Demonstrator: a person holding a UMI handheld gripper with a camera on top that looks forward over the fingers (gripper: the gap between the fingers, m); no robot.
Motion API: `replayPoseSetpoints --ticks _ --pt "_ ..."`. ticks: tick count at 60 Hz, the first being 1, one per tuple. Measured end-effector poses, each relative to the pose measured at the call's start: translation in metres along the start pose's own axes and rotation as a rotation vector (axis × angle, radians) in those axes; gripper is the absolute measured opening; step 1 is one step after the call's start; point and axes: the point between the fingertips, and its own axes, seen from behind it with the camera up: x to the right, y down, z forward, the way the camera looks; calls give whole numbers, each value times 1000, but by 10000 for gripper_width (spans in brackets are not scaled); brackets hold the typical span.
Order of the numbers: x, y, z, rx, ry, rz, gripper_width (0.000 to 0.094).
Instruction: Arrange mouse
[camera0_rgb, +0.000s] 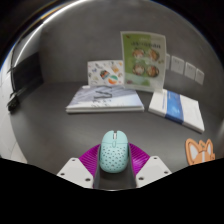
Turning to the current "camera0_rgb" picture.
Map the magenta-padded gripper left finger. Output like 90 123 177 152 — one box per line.
56 143 102 190

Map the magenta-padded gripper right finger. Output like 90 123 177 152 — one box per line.
127 142 173 189

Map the mint green computer mouse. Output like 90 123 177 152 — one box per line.
98 130 131 174

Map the orange dog-shaped mouse pad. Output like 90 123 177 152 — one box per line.
185 137 217 166

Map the white book with blue stripe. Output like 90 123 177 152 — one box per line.
147 88 206 135

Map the grey flat book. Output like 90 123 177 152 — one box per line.
65 84 146 115

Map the white card with colourful prints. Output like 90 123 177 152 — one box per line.
86 59 125 87

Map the black flat panel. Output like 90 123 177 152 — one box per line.
6 51 45 113

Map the green printed standing sheet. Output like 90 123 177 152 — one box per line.
119 30 167 94

